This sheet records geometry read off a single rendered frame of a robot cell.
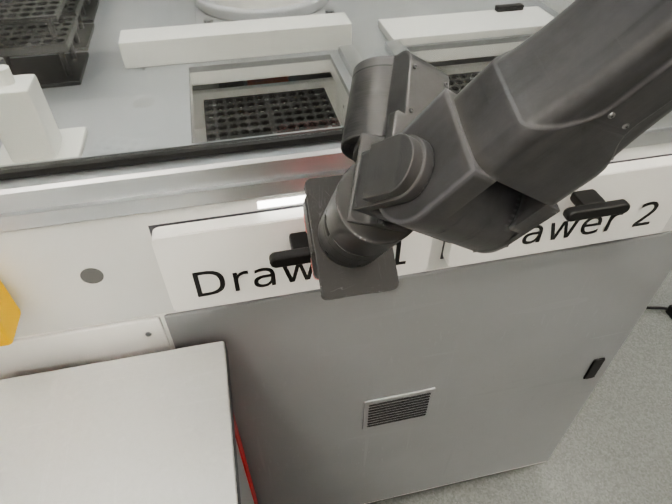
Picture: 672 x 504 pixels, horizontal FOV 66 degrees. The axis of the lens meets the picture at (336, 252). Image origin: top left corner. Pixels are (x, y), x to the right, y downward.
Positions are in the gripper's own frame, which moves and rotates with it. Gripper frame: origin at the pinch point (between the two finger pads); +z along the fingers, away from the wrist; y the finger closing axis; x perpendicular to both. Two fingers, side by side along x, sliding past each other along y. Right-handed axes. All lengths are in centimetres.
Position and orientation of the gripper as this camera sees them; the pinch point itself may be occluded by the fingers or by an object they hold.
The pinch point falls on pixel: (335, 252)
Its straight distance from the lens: 51.7
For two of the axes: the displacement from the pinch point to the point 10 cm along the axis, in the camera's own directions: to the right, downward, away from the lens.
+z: -1.4, 1.7, 9.8
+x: -9.8, 1.4, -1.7
